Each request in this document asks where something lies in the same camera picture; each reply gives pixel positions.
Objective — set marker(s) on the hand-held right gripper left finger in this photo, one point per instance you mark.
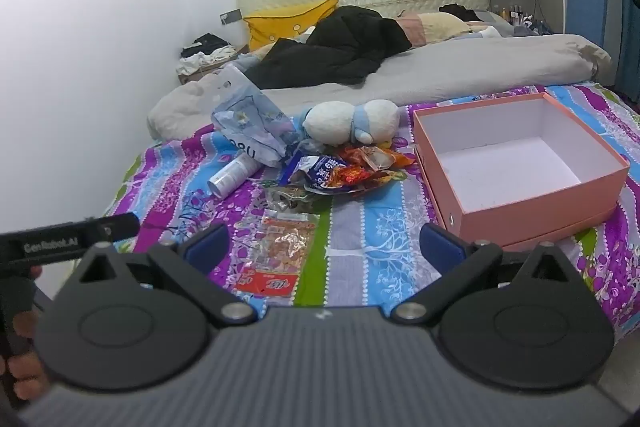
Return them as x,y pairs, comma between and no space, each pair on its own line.
205,243

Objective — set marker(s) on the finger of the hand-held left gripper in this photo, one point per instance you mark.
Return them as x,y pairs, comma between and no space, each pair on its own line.
115,226

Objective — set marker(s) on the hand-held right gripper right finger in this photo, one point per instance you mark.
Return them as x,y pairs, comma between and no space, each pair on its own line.
441,242

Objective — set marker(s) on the clear red label snack packet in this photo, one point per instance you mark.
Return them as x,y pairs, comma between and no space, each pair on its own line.
277,247

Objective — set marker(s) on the silver clear snack packet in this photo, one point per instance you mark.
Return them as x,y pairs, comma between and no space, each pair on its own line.
290,202

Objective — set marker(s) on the pink cardboard box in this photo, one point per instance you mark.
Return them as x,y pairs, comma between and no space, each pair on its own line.
540,213

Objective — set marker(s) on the red brown snack packet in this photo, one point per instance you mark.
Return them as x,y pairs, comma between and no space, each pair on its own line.
350,180

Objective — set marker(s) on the dark red snack packet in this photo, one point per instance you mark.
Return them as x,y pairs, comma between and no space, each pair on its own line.
350,153

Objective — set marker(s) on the blue and white snack packet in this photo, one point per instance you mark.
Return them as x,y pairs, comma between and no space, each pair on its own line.
315,172

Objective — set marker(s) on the person's left hand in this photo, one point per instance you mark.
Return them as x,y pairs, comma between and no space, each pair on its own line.
25,369

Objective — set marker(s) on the purple floral bed sheet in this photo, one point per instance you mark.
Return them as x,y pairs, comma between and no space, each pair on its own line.
370,227

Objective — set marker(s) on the white tube bottle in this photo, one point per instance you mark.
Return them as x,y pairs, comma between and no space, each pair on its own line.
232,175

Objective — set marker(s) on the light blue printed plastic bag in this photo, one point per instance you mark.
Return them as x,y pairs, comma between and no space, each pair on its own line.
250,117

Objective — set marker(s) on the wooden nightstand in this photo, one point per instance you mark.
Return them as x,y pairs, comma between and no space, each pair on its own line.
192,78

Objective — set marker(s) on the white and blue plush toy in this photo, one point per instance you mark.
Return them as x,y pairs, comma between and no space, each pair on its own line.
330,119

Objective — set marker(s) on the grey duvet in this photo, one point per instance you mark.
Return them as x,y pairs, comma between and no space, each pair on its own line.
475,67

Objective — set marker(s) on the light blue cloth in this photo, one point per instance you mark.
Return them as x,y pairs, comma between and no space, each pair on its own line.
245,62

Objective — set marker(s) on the pile of clothes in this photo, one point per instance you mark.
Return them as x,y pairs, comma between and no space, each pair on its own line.
205,57

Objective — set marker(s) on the pink pillow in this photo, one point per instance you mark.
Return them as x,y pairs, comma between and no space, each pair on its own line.
412,29

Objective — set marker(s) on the beige pillow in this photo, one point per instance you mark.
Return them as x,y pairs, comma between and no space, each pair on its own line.
440,26

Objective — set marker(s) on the black jacket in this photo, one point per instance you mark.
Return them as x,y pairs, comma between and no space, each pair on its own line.
340,47

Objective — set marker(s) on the black garment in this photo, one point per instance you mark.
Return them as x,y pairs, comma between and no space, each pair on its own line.
460,13

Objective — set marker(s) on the yellow pillow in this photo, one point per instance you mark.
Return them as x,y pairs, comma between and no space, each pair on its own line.
280,24

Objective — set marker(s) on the row of small bottles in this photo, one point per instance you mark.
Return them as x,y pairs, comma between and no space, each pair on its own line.
512,14

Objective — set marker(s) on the blue curtain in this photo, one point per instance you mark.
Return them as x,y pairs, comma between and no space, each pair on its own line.
629,47

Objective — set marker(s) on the blue board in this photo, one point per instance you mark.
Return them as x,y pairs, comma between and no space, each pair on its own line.
586,12

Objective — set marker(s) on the grey wall plate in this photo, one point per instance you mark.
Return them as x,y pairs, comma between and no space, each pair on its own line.
230,15

